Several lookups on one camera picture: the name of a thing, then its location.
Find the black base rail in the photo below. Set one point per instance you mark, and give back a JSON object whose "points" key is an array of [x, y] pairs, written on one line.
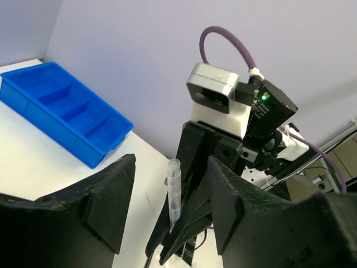
{"points": [[313, 153]]}

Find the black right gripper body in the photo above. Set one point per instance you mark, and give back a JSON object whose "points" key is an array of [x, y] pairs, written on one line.
{"points": [[200, 140]]}

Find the blue compartment tray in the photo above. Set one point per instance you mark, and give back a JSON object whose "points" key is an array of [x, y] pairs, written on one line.
{"points": [[62, 107]]}

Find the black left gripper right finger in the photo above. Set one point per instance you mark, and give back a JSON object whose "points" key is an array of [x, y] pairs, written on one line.
{"points": [[254, 228]]}

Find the thin purple pen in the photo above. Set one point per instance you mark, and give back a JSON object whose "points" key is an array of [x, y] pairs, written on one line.
{"points": [[174, 191]]}

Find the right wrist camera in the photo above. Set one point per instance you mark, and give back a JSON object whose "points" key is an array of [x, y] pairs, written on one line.
{"points": [[213, 91]]}

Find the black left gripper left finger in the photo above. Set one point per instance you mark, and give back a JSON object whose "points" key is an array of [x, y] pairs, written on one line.
{"points": [[81, 225]]}

